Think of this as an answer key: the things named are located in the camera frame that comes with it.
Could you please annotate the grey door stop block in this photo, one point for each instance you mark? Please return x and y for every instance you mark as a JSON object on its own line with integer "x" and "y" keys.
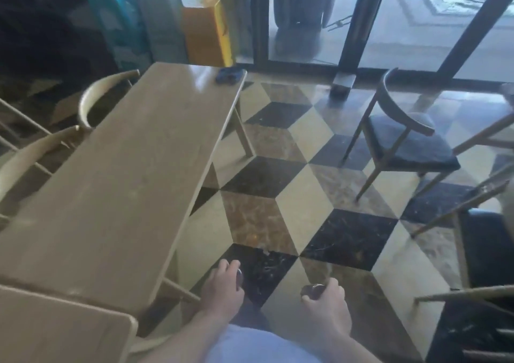
{"x": 343, "y": 84}

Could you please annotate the person's dark trousers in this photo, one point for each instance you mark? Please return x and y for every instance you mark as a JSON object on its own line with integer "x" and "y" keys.
{"x": 251, "y": 314}

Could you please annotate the person's left hand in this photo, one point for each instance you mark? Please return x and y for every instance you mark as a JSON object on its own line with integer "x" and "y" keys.
{"x": 223, "y": 292}

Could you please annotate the person's right hand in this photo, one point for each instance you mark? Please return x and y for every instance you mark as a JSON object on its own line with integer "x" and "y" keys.
{"x": 329, "y": 312}

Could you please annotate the adjacent wooden table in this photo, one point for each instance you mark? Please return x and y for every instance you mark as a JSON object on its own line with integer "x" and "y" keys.
{"x": 60, "y": 326}

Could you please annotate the wooden desk leg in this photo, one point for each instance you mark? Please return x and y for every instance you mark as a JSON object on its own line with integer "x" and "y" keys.
{"x": 244, "y": 134}

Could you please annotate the light blue plastic stool stack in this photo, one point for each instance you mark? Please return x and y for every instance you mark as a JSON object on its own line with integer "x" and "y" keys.
{"x": 162, "y": 21}

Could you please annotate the curved-back wooden chair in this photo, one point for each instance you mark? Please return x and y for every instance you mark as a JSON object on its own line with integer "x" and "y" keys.
{"x": 100, "y": 90}
{"x": 32, "y": 154}

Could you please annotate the person's white shirt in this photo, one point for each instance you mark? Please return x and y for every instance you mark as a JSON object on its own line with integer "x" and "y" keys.
{"x": 257, "y": 346}

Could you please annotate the person's left forearm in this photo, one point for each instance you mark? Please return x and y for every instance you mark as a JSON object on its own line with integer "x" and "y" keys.
{"x": 180, "y": 340}

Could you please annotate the black door frame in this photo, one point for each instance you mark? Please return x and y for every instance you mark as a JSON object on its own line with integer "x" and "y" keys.
{"x": 361, "y": 25}

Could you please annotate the wooden chair with dark seat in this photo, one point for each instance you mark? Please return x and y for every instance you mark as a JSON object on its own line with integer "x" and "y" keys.
{"x": 482, "y": 250}
{"x": 405, "y": 142}

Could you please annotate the teal plastic stool stack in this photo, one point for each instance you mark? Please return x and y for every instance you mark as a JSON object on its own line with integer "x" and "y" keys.
{"x": 120, "y": 25}

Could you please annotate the blue cleaning cloth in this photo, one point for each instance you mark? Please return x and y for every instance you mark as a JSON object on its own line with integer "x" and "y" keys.
{"x": 229, "y": 74}

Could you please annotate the yellow plastic stool stack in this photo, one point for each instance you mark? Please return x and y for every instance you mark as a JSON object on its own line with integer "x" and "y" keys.
{"x": 206, "y": 31}

